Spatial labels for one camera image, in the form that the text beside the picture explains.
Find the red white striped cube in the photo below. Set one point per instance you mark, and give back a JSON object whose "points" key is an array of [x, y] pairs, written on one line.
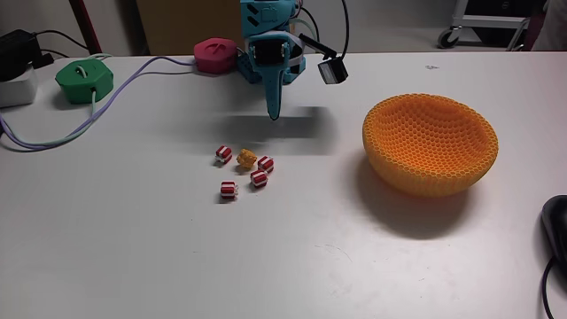
{"points": [[266, 164], [259, 178], [228, 189], [223, 154]]}

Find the yellow honeycomb basket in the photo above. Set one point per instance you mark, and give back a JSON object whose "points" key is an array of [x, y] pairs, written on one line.
{"points": [[429, 146]]}

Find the pink octagonal box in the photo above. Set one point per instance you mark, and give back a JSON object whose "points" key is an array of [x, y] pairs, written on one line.
{"points": [[215, 55]]}

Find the brown board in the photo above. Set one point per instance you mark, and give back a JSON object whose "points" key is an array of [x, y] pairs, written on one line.
{"points": [[186, 26]]}

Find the green octagonal box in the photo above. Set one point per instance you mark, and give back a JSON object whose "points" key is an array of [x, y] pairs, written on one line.
{"points": [[84, 84]]}

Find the grey wheeled cart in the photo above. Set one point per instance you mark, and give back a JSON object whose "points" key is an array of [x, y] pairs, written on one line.
{"points": [[487, 21]]}

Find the red pole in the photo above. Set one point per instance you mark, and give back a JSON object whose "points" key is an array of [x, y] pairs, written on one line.
{"points": [[86, 26]]}

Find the white box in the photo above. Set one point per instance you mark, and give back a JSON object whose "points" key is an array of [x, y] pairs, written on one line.
{"points": [[17, 91]]}

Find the black power adapter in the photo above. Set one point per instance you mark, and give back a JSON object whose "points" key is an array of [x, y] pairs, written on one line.
{"points": [[17, 53]]}

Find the black computer mouse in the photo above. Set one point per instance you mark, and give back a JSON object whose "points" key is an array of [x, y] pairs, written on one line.
{"points": [[557, 226]]}

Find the black camera box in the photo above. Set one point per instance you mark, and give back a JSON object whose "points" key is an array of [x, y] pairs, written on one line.
{"points": [[333, 71]]}

